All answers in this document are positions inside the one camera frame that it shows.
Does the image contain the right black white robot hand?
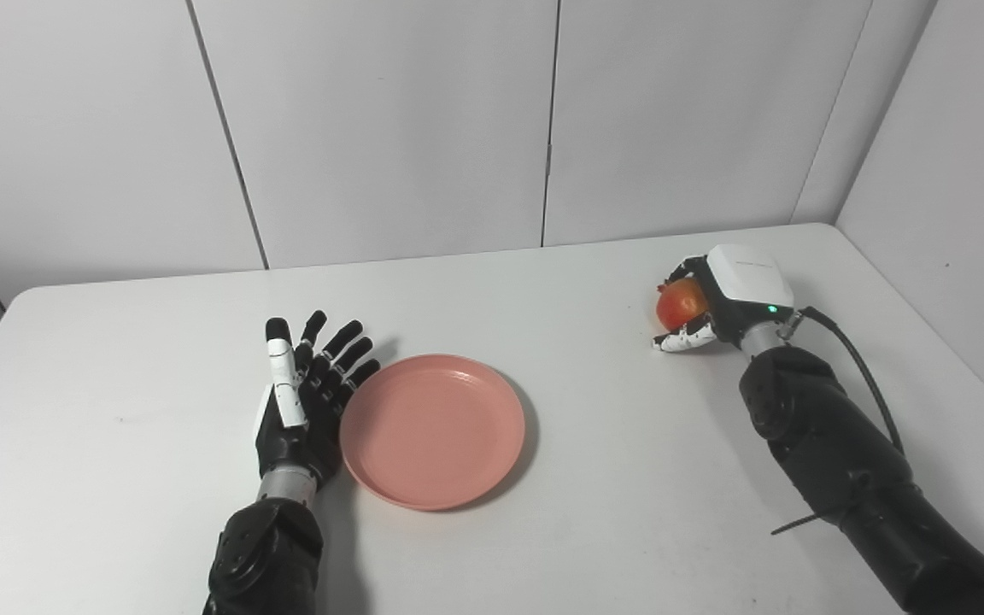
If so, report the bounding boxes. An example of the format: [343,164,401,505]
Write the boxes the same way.
[652,244,798,354]

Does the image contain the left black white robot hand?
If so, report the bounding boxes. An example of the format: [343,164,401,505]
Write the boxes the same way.
[254,310,382,493]

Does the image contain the red pomegranate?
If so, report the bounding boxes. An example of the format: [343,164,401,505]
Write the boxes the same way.
[656,278,712,333]

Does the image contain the pink round plate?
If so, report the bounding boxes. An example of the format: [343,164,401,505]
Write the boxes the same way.
[339,354,526,512]

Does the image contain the black zip tie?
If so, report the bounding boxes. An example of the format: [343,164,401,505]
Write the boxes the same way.
[770,507,845,536]

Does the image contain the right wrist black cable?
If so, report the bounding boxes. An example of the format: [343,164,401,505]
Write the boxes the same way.
[787,306,905,455]

